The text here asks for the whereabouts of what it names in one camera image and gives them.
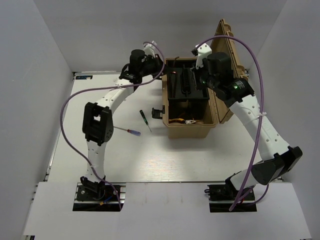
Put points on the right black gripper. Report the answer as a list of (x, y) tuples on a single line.
[(205, 67)]

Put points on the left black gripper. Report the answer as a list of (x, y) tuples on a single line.
[(158, 63)]

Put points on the brown long hex key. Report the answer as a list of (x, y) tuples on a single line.
[(172, 76)]

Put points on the green black precision screwdriver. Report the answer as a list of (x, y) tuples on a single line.
[(145, 119)]

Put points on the tan plastic toolbox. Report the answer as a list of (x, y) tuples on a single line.
[(211, 112)]

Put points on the yellow black needle-nose pliers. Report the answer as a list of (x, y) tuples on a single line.
[(191, 122)]

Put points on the blue red handled screwdriver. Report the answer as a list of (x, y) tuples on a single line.
[(130, 131)]

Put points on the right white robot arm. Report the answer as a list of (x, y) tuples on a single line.
[(277, 156)]

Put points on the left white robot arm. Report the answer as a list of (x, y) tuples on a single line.
[(98, 124)]

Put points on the black toolbox inner tray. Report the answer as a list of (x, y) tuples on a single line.
[(185, 89)]

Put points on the blue label sticker left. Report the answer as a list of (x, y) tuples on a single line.
[(83, 77)]

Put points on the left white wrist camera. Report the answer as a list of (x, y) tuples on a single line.
[(149, 48)]

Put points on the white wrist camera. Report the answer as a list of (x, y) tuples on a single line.
[(201, 52), (149, 48)]

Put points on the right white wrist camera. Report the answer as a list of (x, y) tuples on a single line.
[(201, 52)]

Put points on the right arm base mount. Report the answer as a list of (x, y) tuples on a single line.
[(221, 198)]

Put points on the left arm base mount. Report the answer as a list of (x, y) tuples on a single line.
[(107, 201)]

